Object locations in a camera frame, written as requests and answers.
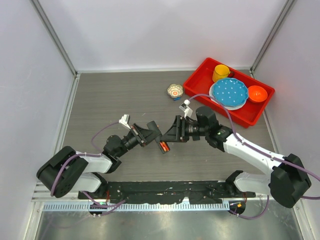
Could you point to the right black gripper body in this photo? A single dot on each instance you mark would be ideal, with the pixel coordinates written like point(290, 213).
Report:
point(185, 125)

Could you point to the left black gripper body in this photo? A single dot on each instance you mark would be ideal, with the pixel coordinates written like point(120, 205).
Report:
point(141, 138)

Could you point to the red orange battery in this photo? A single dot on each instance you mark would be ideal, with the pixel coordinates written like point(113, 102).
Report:
point(164, 146)

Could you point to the black remote control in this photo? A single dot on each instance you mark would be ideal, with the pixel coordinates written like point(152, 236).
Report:
point(151, 125)

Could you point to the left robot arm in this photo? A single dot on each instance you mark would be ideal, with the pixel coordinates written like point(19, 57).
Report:
point(70, 170)

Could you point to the small patterned bowl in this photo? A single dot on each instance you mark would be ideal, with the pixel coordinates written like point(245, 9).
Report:
point(175, 90)

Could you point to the red plastic tray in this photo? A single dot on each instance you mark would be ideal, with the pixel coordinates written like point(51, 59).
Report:
point(201, 80)

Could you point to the blue dotted plate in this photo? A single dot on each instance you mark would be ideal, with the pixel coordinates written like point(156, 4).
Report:
point(230, 92)

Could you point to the yellow mug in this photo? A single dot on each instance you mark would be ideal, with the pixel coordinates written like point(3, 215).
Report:
point(222, 71)

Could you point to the orange bowl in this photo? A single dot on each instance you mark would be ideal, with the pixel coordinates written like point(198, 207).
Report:
point(257, 94)

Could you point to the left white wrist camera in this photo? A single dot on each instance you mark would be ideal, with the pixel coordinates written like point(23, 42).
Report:
point(124, 121)

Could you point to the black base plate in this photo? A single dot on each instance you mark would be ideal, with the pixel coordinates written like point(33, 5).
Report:
point(172, 192)

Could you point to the white cable duct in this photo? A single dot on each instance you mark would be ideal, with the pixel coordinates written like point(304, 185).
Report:
point(126, 207)

